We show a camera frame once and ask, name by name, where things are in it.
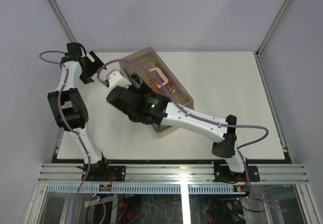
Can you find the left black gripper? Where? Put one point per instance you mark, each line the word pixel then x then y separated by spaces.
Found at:
pixel 95 66

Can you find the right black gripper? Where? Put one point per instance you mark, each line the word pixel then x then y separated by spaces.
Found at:
pixel 141 91

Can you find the pink toolbox carry handle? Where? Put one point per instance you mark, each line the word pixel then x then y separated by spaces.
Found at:
pixel 162 78

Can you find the beige toolbox with smoky lid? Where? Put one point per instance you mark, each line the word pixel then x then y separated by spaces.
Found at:
pixel 148 58

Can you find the yellow needle-nose pliers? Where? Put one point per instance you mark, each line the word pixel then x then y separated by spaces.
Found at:
pixel 152 83

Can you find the yellow-black screwdriver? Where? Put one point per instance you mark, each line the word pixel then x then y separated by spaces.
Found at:
pixel 171 89

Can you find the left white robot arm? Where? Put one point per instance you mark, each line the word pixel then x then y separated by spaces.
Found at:
pixel 70 112

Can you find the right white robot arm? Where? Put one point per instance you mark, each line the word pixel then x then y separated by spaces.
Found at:
pixel 150 108

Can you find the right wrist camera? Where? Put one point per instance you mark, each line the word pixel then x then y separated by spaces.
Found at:
pixel 115 78

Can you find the left aluminium frame post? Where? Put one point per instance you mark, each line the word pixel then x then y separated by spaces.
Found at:
pixel 54 5

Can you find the aluminium frame post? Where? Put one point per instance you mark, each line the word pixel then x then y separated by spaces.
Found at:
pixel 54 5
pixel 282 10

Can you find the aluminium mounting rail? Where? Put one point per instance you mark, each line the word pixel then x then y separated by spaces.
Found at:
pixel 275 174

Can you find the slotted cable duct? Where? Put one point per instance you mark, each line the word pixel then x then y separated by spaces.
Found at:
pixel 120 188

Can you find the right aluminium frame post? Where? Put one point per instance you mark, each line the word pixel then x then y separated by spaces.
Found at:
pixel 282 10

